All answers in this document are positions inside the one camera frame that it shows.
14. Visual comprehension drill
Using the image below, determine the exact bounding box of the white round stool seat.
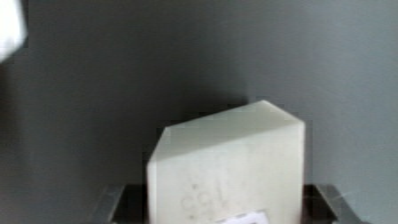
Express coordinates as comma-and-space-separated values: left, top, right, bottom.
0, 0, 27, 63

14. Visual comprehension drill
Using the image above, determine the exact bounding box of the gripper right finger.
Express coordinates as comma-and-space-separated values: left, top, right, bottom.
309, 185, 368, 224

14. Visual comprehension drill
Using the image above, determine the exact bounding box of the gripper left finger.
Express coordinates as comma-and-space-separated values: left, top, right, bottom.
89, 185, 126, 224

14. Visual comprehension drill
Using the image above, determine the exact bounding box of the white stool leg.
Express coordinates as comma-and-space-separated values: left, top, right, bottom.
146, 101, 306, 224

